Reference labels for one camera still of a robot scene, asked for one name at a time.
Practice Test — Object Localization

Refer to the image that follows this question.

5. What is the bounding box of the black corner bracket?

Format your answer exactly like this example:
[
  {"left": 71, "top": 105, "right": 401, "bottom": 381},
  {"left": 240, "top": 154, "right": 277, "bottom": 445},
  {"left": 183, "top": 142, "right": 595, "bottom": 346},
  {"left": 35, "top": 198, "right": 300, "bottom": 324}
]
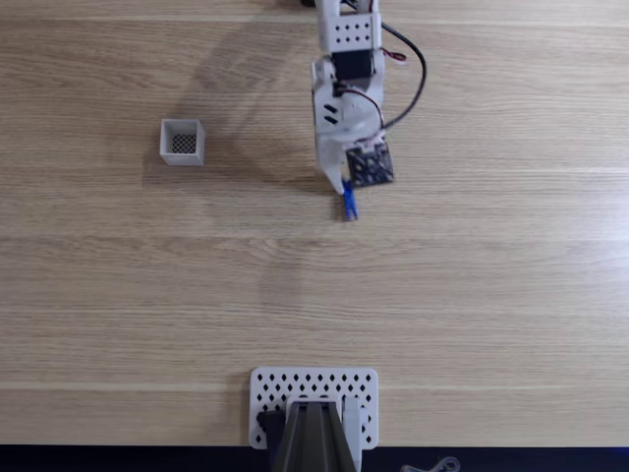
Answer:
[{"left": 256, "top": 409, "right": 287, "bottom": 444}]

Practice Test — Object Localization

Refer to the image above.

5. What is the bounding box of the small white lattice crate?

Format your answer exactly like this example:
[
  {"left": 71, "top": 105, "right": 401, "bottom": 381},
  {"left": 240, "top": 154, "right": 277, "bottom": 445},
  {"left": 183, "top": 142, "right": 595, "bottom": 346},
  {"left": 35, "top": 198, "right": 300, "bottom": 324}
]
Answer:
[{"left": 159, "top": 118, "right": 206, "bottom": 167}]

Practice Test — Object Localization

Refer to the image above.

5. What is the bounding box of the black camera cable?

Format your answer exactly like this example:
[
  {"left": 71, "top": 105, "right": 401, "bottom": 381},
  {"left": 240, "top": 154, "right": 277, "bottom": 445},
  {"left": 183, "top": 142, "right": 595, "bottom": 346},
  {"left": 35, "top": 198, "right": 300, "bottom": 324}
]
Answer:
[{"left": 378, "top": 21, "right": 429, "bottom": 133}]

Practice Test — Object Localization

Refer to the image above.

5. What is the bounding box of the blue clothes peg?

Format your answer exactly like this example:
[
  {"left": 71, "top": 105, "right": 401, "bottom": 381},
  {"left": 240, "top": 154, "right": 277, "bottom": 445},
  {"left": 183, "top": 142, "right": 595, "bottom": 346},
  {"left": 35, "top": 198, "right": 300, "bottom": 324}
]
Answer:
[{"left": 340, "top": 179, "right": 361, "bottom": 223}]

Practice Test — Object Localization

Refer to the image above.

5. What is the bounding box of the black camera circuit board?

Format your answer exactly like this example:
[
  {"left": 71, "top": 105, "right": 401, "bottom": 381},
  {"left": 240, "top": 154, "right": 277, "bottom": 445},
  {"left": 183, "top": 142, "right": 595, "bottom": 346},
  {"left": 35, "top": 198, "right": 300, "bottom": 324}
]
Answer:
[{"left": 344, "top": 141, "right": 396, "bottom": 190}]

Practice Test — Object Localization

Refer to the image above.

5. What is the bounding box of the thin hanging cable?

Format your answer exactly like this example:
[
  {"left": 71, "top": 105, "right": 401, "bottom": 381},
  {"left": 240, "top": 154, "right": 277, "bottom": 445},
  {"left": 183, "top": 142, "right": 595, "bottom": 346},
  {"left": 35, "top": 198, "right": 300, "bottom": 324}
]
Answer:
[{"left": 399, "top": 456, "right": 462, "bottom": 472}]

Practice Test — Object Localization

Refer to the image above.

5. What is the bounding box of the light grey corner bracket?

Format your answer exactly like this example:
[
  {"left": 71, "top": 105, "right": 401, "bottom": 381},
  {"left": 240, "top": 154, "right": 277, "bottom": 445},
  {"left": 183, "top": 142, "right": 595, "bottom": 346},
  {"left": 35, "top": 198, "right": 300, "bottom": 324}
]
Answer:
[{"left": 341, "top": 394, "right": 366, "bottom": 472}]

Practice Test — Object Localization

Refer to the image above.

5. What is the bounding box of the white perforated stand base plate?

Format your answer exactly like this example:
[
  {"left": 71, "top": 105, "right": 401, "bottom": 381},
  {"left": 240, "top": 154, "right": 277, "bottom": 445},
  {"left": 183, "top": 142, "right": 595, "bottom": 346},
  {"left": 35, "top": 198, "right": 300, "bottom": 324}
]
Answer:
[{"left": 249, "top": 366, "right": 380, "bottom": 451}]

